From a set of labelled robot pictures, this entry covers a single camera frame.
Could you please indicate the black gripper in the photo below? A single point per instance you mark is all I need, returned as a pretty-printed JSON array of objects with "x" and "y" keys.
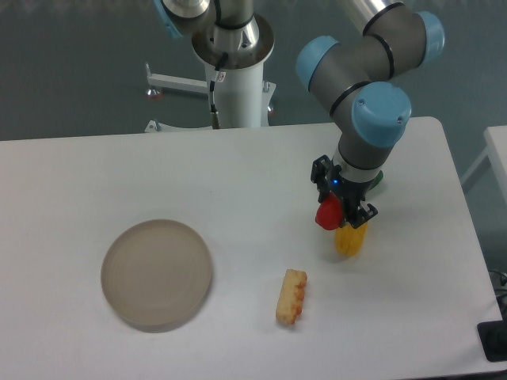
[{"x": 328, "y": 178}]

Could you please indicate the red pepper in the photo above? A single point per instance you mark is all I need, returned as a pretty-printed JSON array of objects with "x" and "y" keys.
[{"x": 329, "y": 214}]

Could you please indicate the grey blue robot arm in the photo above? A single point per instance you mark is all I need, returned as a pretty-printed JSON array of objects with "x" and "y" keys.
[{"x": 352, "y": 83}]

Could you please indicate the green object behind gripper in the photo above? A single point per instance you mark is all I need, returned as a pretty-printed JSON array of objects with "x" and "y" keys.
[{"x": 378, "y": 179}]

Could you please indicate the yellow corn cob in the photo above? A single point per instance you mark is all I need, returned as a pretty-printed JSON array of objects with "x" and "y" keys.
[{"x": 348, "y": 240}]

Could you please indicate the orange pastry piece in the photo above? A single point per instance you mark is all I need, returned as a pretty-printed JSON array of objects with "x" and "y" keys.
[{"x": 292, "y": 294}]

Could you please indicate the white side table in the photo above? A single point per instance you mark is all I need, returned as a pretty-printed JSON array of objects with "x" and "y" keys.
[{"x": 492, "y": 156}]

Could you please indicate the beige round plate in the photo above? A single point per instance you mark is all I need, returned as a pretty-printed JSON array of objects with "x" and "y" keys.
[{"x": 156, "y": 275}]

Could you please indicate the black device at edge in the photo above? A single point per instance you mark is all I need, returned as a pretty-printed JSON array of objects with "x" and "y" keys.
[{"x": 492, "y": 335}]

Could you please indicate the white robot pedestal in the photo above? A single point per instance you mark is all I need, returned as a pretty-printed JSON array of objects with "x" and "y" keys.
[{"x": 233, "y": 59}]

